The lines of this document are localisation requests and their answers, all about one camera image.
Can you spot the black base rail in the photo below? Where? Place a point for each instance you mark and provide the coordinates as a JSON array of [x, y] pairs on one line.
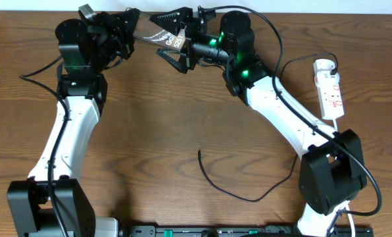
[[234, 231]]

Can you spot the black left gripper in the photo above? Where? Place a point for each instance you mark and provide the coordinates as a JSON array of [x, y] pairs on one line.
[[126, 36]]

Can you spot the white USB charger adapter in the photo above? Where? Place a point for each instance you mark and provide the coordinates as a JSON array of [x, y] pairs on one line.
[[325, 65]]

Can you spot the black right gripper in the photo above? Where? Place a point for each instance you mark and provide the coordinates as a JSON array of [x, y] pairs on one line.
[[194, 28]]

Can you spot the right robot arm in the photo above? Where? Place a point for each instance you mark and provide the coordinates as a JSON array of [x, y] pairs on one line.
[[332, 166]]

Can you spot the white power strip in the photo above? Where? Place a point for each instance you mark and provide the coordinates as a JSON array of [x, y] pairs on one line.
[[329, 95]]

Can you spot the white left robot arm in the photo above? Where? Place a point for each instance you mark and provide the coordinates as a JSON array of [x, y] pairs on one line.
[[51, 201]]

